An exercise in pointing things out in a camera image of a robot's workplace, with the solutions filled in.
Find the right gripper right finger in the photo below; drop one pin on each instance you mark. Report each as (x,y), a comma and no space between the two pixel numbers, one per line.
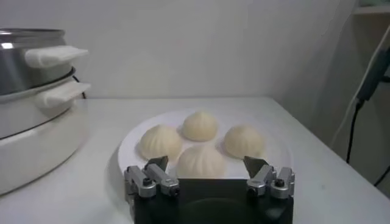
(265,179)

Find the white electric cooker base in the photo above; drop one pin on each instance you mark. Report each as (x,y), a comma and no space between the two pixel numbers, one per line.
(36,146)

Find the white steamed baozi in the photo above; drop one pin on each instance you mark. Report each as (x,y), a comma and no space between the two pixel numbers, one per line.
(244,141)
(199,126)
(161,142)
(199,162)

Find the white round plate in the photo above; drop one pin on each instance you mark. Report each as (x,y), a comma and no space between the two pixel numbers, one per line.
(275,152)

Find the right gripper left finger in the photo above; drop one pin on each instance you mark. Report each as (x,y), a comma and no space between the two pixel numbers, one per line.
(152,179)

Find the stainless steel steamer basket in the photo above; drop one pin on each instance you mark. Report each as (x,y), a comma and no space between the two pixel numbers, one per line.
(18,70)

